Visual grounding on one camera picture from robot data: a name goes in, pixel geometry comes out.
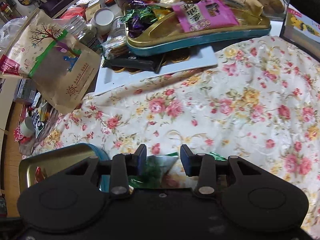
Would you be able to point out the gold teal snack tin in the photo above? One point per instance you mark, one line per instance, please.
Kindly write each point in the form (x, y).
(154, 28)

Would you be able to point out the floral tablecloth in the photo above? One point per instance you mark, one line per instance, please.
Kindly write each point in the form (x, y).
(261, 102)

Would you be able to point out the green triangular snack packet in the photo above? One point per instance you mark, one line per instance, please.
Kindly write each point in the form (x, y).
(156, 167)

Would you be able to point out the gold teal tin lid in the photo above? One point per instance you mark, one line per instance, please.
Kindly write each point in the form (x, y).
(55, 161)

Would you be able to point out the green foil candy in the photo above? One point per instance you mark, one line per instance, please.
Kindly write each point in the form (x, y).
(218, 157)

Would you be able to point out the white tray with chocolates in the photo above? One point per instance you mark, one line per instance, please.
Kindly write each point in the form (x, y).
(130, 68)

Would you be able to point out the pink snack packet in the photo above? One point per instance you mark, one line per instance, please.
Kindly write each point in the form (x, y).
(206, 14)

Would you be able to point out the white round lid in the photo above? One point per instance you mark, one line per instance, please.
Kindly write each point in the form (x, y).
(102, 20)

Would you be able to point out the brown paper snack bag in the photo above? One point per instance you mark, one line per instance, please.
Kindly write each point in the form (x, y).
(59, 64)

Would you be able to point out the glass plate with snacks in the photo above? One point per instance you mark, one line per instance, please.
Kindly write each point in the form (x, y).
(43, 116)

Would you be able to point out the red candy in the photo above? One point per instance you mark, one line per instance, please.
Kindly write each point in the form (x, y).
(40, 175)

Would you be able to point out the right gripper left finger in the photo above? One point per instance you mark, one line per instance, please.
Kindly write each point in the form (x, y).
(124, 165)

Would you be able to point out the card box with yellow picture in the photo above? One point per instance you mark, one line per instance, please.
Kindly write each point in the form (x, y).
(301, 31)

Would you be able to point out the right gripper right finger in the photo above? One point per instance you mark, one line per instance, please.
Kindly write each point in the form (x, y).
(201, 166)

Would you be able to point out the grey cardboard box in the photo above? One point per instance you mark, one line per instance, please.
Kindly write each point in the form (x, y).
(25, 92)

